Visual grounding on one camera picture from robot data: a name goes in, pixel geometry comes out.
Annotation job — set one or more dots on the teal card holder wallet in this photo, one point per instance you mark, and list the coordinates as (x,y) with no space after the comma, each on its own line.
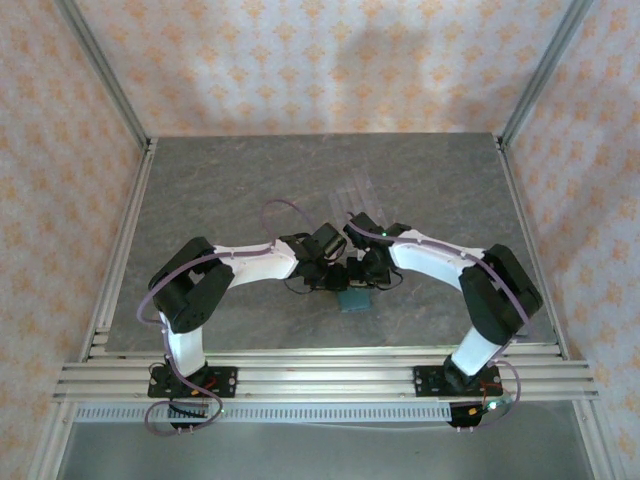
(355,301)

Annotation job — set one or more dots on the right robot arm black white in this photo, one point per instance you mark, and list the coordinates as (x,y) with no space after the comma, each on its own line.
(435,260)

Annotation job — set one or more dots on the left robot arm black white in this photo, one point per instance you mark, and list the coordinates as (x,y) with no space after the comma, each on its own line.
(250,262)

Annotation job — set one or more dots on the clear acrylic card stand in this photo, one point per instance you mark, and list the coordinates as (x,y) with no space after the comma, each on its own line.
(357,192)

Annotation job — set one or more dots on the orange patterned backdrop cloth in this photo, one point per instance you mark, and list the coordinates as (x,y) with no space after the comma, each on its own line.
(320,65)

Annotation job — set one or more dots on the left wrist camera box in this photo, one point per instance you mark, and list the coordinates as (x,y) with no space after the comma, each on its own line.
(327,240)

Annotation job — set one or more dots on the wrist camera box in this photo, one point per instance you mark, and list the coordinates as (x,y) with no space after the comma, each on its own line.
(362,227)
(327,240)

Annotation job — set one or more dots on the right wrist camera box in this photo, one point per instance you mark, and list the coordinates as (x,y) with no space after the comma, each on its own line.
(362,227)

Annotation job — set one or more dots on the aluminium front mounting rail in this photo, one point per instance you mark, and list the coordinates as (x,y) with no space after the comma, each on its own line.
(325,380)

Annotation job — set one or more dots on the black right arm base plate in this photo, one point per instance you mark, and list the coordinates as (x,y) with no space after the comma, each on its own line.
(425,382)

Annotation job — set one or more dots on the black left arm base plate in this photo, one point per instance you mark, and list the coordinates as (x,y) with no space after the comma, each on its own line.
(225,382)

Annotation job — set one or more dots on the aluminium table side rail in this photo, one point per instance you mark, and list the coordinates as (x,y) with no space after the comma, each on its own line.
(525,235)
(131,225)

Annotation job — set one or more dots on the aluminium frame post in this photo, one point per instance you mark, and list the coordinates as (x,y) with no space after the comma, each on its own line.
(105,75)
(545,75)

